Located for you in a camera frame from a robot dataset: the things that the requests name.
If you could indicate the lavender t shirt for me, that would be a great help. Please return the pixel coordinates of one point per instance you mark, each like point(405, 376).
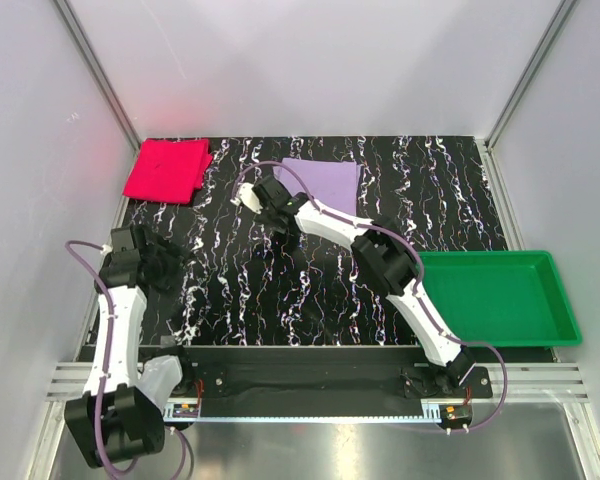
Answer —
point(334, 184)

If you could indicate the black marbled table mat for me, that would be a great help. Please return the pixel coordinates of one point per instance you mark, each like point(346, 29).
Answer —
point(247, 285)

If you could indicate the left connector board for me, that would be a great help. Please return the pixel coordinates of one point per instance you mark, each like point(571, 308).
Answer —
point(185, 410)

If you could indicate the white slotted cable duct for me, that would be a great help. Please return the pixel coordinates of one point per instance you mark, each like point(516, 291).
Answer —
point(407, 412)

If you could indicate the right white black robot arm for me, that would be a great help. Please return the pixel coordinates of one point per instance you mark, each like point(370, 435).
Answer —
point(386, 263)

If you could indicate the green plastic tray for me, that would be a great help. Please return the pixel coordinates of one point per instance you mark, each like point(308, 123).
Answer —
point(505, 298)

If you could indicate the connector board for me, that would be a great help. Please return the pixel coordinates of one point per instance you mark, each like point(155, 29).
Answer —
point(457, 412)
point(185, 410)

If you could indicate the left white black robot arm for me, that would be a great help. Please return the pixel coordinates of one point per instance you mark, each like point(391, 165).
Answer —
point(119, 416)

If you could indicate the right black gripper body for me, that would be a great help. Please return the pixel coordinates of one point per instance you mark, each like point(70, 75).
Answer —
point(265, 218)

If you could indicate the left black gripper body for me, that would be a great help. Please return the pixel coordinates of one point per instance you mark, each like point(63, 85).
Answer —
point(167, 265)

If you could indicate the folded pink t shirt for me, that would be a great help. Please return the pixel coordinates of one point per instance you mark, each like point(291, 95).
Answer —
point(168, 171)

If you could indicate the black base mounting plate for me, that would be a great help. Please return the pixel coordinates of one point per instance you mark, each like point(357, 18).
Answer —
point(318, 375)

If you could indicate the right connector board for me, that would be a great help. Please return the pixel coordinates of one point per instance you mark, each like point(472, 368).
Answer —
point(457, 412)

